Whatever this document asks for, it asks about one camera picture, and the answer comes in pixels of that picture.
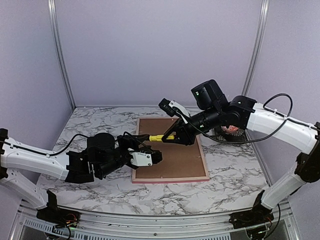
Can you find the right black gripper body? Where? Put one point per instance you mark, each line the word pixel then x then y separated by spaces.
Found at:
pixel 211 118

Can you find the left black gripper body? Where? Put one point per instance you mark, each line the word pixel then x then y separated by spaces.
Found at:
pixel 109 168

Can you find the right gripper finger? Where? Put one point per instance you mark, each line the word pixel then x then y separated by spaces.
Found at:
pixel 191 136
pixel 177 129

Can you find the yellow handled screwdriver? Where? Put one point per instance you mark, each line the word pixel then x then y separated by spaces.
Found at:
pixel 159 138

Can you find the pink wooden picture frame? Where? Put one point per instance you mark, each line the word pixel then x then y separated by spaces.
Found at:
pixel 180 164

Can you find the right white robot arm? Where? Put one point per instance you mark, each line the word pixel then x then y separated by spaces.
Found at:
pixel 303 136

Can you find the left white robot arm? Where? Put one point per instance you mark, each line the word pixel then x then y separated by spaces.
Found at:
pixel 15 155

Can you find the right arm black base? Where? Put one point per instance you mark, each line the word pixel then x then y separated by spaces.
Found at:
pixel 248 218

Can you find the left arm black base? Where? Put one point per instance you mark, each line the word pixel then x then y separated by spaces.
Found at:
pixel 54 214

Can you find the red patterned object in tray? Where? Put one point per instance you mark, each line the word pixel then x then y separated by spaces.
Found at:
pixel 230 129

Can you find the black patterned tray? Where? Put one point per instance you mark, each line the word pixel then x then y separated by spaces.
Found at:
pixel 221 136

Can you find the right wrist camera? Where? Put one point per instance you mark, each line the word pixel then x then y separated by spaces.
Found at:
pixel 171 107

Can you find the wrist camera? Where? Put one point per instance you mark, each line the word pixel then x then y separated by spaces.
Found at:
pixel 171 107
pixel 145 158

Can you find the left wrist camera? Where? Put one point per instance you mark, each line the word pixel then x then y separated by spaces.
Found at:
pixel 145 158

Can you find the aluminium front rail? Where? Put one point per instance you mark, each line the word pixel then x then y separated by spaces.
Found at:
pixel 92 225

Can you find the right aluminium corner post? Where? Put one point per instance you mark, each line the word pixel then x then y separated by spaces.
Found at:
pixel 258 42

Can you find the aluminium corner post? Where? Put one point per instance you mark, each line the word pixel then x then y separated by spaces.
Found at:
pixel 59 52
pixel 258 42

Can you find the left aluminium corner post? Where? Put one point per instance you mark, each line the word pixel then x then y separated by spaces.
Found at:
pixel 59 52

